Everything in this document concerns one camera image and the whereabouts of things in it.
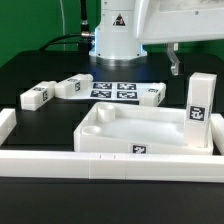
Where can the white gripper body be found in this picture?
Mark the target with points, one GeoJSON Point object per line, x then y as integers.
{"type": "Point", "coordinates": [166, 21]}

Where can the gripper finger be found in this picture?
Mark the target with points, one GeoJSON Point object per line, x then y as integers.
{"type": "Point", "coordinates": [171, 49]}

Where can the white desk top tray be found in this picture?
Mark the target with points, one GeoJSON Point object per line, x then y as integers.
{"type": "Point", "coordinates": [125, 128]}

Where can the white marker sheet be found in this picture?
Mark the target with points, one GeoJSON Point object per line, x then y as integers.
{"type": "Point", "coordinates": [114, 91]}

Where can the white right fence block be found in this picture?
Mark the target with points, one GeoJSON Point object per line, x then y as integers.
{"type": "Point", "coordinates": [217, 126]}

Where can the white fence block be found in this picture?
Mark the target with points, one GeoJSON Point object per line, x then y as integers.
{"type": "Point", "coordinates": [217, 126]}
{"type": "Point", "coordinates": [7, 123]}

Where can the white front fence bar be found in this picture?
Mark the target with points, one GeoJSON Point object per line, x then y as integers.
{"type": "Point", "coordinates": [50, 164]}

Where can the white left fence block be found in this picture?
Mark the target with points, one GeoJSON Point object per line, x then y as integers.
{"type": "Point", "coordinates": [7, 123]}

